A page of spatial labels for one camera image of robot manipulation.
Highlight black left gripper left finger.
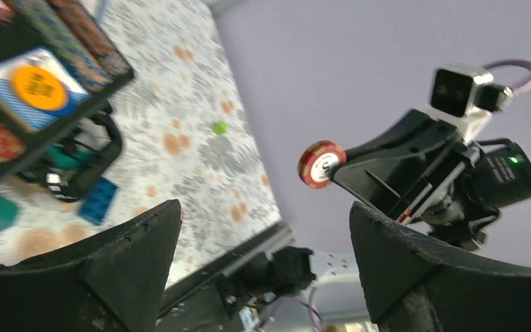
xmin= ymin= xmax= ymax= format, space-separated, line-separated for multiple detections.
xmin=0 ymin=200 xmax=181 ymax=332

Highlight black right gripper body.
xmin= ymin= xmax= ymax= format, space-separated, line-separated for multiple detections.
xmin=329 ymin=109 xmax=480 ymax=221

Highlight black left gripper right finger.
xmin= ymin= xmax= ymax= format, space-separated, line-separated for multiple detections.
xmin=349 ymin=202 xmax=531 ymax=331

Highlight red poker chip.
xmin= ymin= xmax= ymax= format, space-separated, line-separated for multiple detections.
xmin=297 ymin=140 xmax=347 ymax=190

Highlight blue small blind button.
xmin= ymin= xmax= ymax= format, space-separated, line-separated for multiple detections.
xmin=50 ymin=91 xmax=90 ymax=118

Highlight yellow big blind button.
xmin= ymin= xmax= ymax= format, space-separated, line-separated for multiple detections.
xmin=10 ymin=65 xmax=69 ymax=112

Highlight blue card deck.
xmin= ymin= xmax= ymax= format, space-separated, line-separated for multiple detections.
xmin=0 ymin=47 xmax=91 ymax=132

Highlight black poker set case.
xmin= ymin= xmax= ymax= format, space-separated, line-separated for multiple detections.
xmin=0 ymin=1 xmax=135 ymax=202

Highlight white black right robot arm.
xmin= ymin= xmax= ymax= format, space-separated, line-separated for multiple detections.
xmin=329 ymin=110 xmax=531 ymax=251

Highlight blue toy brick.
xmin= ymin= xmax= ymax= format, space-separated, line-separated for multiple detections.
xmin=78 ymin=177 xmax=118 ymax=226

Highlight floral table mat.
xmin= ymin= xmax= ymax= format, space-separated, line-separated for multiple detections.
xmin=0 ymin=1 xmax=281 ymax=284

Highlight green toy cube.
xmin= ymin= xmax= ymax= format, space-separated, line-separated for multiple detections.
xmin=212 ymin=120 xmax=228 ymax=136

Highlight orange blue chip row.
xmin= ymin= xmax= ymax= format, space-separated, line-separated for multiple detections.
xmin=8 ymin=0 xmax=134 ymax=92

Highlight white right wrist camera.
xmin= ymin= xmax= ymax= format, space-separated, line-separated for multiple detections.
xmin=423 ymin=64 xmax=514 ymax=144

